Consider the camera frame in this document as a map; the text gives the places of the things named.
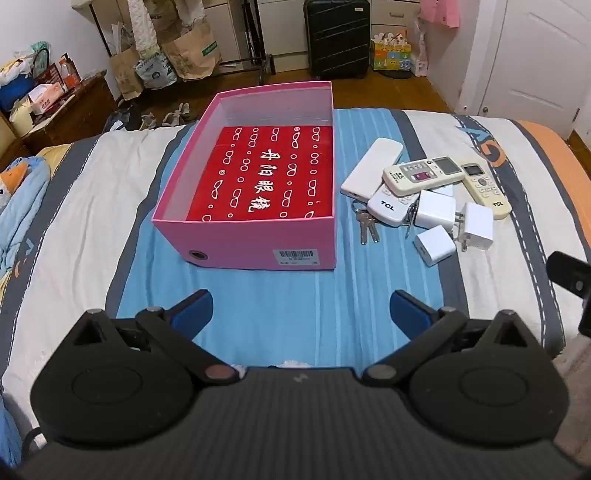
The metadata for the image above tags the white teal shopping bag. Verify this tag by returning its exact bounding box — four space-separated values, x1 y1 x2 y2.
134 53 178 90

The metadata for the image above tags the plain brown paper bag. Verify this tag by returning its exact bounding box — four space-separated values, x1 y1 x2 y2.
108 46 145 101

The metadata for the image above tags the black metal clothes rack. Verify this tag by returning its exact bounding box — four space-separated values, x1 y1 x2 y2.
88 0 278 93

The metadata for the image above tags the red white tissue box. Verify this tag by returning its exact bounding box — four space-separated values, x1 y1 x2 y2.
28 83 66 114

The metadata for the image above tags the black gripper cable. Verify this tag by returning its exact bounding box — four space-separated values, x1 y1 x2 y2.
18 427 47 462

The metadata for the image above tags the wooden nightstand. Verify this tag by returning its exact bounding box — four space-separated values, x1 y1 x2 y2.
0 74 118 155

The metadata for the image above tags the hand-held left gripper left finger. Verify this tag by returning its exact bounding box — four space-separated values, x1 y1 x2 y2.
68 290 242 385

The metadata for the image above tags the brown paper bag green print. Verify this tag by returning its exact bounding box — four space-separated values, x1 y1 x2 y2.
161 18 222 80

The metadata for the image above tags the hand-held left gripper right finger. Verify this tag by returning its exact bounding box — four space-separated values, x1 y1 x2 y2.
362 290 533 387

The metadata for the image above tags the white charger cube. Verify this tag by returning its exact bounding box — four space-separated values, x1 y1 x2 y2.
455 202 495 254
413 189 457 230
414 228 457 267

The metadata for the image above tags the pair of light shoes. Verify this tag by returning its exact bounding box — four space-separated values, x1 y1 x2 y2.
159 102 192 126

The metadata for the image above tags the silver key bunch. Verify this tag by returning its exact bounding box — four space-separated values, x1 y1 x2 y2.
351 199 382 245

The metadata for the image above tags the red printed bag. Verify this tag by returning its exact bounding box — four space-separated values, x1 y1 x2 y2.
186 124 334 223

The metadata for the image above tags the black suitcase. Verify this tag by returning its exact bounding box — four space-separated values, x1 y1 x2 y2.
303 0 373 79

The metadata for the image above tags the pink cardboard box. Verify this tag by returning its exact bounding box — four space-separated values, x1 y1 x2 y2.
152 80 337 271

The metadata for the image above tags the cream remote with grey button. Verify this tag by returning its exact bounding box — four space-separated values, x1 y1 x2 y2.
462 161 513 220

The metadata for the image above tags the blue bag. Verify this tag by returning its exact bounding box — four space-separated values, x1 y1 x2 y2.
0 76 37 112

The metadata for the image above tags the pink hanging cloth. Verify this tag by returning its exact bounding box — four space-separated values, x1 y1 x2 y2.
419 0 461 28

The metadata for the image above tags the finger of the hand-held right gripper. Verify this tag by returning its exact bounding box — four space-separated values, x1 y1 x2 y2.
546 251 591 337

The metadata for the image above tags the light blue quilt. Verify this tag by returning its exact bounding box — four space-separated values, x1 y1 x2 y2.
0 156 51 289

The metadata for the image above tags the cream remote with purple button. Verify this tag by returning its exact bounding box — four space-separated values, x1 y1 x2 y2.
382 156 465 197

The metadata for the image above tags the white power bank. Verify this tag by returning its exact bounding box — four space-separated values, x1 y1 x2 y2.
341 137 404 200

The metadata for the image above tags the colourful tissue box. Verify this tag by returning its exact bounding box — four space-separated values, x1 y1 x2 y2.
370 30 413 71

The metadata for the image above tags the white drawer cabinet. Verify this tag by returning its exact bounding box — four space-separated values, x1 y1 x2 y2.
203 0 306 65

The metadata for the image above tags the orange bottle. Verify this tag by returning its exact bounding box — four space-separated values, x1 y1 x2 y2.
59 53 82 91

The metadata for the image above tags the white door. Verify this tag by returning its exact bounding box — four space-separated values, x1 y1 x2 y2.
462 0 591 139

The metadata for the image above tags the white remote control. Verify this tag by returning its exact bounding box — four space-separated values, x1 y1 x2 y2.
367 182 455 228

